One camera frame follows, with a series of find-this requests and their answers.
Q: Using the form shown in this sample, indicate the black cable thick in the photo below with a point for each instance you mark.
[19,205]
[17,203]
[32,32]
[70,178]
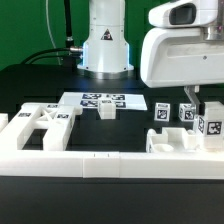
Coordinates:
[54,53]

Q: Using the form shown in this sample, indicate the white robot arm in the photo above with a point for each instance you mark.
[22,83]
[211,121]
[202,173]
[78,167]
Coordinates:
[105,52]

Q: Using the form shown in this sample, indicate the white block at left edge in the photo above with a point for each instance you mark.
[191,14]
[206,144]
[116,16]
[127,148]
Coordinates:
[3,120]

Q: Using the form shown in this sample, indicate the white U-shaped obstacle fence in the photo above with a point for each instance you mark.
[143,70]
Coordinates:
[32,160]

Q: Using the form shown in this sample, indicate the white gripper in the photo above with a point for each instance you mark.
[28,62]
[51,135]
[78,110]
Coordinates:
[185,47]

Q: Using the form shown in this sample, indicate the white sheet with tags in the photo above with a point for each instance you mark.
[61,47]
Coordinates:
[90,100]

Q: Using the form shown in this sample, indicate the white chair seat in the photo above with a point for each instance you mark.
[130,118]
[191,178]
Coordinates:
[171,140]

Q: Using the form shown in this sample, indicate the white chair back frame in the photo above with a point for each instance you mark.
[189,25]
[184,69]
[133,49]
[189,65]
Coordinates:
[56,119]

